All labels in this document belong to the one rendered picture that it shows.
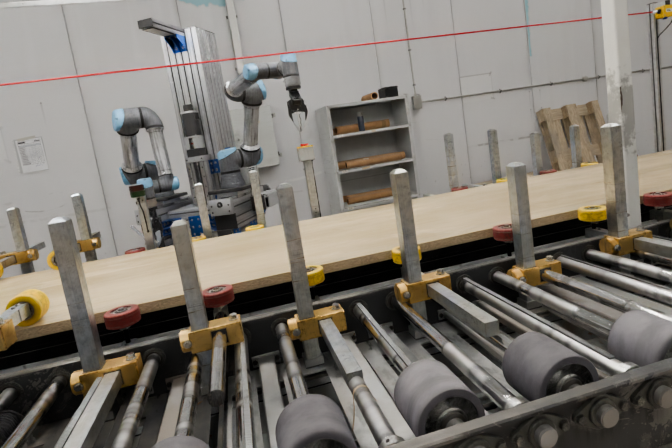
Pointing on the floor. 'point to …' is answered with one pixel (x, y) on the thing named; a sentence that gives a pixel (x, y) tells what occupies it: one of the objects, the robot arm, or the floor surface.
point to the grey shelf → (343, 180)
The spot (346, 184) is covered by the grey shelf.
